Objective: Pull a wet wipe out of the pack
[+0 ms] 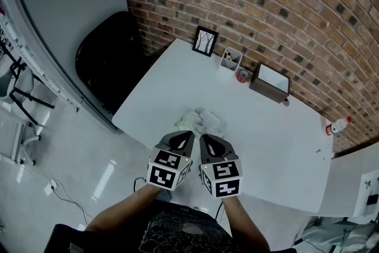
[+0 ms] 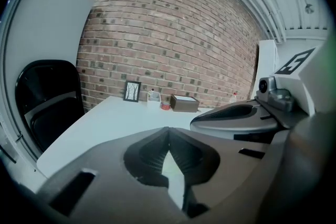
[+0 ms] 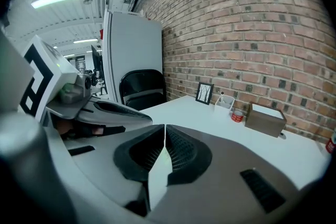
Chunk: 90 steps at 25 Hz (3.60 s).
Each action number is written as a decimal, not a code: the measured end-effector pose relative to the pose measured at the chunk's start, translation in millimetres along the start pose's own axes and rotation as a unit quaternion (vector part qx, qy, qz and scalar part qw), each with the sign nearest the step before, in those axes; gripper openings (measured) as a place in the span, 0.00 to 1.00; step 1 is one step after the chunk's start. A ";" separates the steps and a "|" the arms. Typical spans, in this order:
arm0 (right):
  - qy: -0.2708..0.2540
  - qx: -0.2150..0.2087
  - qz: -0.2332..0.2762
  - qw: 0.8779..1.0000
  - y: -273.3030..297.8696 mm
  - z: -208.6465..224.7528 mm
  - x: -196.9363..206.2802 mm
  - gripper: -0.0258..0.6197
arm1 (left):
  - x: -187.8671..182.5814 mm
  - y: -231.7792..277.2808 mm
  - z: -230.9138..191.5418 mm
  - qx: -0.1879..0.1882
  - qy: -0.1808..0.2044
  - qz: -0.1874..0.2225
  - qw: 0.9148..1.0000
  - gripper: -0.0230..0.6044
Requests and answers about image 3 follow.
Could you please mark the white desk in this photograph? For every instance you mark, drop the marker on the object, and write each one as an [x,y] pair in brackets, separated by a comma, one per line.
[199,123]

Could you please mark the white partition panel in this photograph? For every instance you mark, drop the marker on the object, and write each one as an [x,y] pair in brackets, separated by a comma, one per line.
[134,44]

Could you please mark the white junction box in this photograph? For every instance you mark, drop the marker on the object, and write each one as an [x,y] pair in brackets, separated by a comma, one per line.
[118,2]

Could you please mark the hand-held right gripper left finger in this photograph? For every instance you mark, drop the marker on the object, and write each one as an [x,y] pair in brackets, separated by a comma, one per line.
[105,162]

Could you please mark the clear red-label water bottle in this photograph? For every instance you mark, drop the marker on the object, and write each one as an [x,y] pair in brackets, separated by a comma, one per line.
[331,143]

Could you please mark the person's left hand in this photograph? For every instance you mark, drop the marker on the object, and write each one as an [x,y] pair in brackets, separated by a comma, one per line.
[64,128]

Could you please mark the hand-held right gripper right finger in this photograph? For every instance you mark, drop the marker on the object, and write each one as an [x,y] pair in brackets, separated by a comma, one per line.
[223,181]

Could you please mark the black folding chair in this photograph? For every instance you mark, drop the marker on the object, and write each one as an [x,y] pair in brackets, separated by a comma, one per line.
[141,86]

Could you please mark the brown tissue box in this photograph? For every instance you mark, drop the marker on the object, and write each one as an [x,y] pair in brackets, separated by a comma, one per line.
[262,124]

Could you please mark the black picture frame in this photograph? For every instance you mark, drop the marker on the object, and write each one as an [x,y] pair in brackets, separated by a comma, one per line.
[204,93]

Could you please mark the red patch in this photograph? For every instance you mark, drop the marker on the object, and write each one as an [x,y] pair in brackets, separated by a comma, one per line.
[101,34]

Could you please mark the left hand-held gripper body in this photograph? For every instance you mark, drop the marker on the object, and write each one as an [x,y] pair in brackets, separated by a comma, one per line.
[44,73]

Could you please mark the black monitor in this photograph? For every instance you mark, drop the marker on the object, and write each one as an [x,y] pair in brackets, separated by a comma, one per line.
[96,61]

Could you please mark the red tape roll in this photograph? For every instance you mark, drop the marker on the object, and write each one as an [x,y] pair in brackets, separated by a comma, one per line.
[237,116]

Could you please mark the white pen holder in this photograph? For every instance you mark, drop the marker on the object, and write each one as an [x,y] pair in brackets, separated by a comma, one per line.
[224,107]

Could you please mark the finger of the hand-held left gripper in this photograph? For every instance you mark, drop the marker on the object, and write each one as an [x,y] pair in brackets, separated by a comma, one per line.
[113,119]
[115,105]

